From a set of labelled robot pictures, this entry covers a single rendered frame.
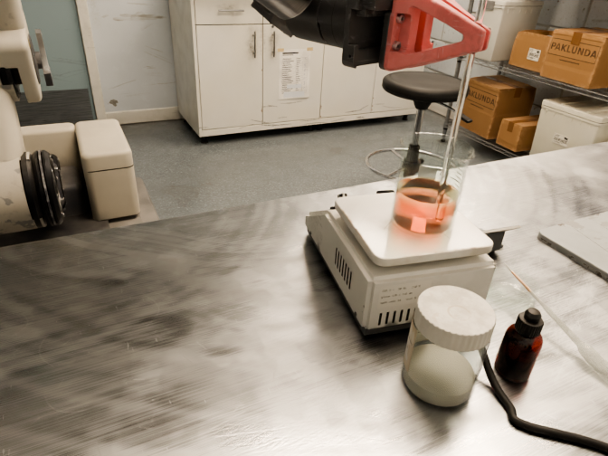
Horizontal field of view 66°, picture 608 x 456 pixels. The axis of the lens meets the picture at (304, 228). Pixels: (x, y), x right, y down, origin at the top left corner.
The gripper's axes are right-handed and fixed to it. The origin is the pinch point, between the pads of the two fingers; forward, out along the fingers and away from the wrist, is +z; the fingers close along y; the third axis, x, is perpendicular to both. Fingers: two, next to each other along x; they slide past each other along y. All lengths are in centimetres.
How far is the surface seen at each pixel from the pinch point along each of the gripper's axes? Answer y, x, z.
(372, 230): -5.1, 16.9, -3.4
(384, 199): 0.9, 16.9, -6.7
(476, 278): 0.5, 20.1, 5.0
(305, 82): 171, 67, -202
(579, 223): 29.7, 24.7, 4.9
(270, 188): 102, 101, -150
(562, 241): 23.1, 24.7, 5.3
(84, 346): -28.6, 25.8, -15.0
